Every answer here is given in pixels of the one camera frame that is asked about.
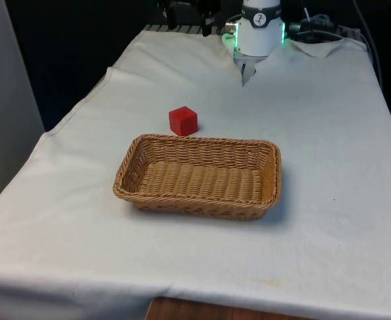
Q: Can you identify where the grey cable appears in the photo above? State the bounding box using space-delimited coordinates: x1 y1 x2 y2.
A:
354 0 385 91

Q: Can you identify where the wicker basket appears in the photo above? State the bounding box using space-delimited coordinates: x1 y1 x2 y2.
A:
112 133 282 221

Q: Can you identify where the black cabinet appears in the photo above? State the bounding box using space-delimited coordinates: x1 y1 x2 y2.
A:
7 0 163 133

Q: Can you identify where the red cube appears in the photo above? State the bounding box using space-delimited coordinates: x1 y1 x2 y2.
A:
167 105 200 137

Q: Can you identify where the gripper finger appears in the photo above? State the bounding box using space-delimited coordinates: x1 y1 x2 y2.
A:
157 0 179 30
198 0 222 37

